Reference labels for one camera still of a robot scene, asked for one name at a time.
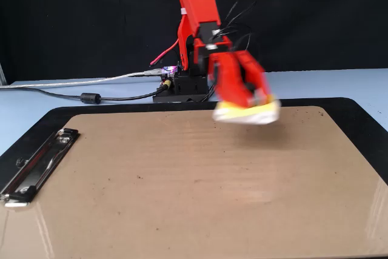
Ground silver metal clipboard clip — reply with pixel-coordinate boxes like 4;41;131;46
0;127;81;209

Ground black power cable with ferrite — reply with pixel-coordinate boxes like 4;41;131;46
0;85;170;106

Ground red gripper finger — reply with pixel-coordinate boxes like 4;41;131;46
209;52;254;109
235;50;273;104

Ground black robot arm wires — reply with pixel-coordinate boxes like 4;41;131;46
207;0;258;59

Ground silver braided USB cable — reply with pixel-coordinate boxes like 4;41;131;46
0;69;163;90

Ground black backdrop cloth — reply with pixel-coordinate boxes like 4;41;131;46
0;0;388;86

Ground yellow sponge with black knob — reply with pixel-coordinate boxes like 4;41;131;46
212;94;282;126

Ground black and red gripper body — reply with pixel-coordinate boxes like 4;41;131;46
192;35;235;66

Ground red wire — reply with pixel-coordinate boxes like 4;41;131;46
149;39;180;67

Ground large black desk mat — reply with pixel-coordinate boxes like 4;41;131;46
0;97;388;195

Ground brown clipboard board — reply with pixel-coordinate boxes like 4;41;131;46
0;106;388;259

